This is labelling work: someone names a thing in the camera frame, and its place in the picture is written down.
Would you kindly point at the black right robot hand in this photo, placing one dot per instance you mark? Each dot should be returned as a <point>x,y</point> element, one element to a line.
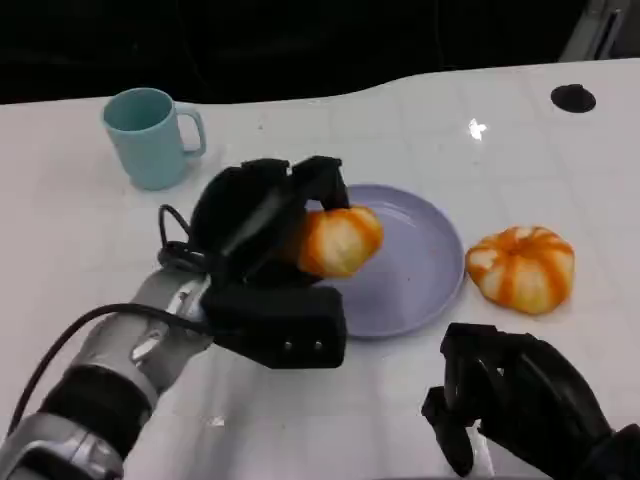
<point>535,395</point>

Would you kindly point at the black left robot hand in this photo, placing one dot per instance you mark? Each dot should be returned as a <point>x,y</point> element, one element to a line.
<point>240,215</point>

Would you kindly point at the pale green mug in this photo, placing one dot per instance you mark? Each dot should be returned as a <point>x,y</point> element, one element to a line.
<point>147,147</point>

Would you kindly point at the lilac plate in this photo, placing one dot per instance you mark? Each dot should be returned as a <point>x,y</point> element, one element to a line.
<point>415,260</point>

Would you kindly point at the black round table grommet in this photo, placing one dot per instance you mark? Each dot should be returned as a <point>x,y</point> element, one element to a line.
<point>573,97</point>

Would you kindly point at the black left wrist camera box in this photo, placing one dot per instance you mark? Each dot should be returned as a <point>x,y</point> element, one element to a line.
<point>280,325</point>

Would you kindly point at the grey metal frame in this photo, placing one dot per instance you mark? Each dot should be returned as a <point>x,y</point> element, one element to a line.
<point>595,27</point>

